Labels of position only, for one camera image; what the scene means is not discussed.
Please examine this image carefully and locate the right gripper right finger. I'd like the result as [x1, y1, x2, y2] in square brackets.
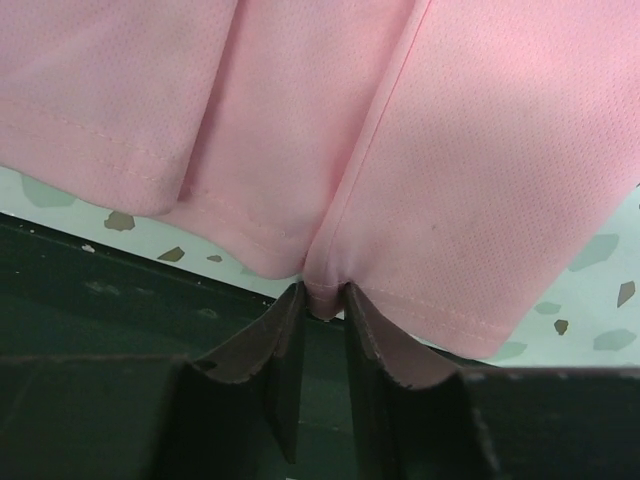
[343, 284, 499, 479]

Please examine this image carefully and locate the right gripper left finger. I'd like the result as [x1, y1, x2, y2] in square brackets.
[154, 283, 306, 479]

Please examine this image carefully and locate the pink t shirt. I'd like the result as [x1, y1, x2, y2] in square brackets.
[1, 1, 639, 358]

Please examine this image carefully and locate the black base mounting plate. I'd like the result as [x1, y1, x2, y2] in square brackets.
[1, 215, 357, 479]

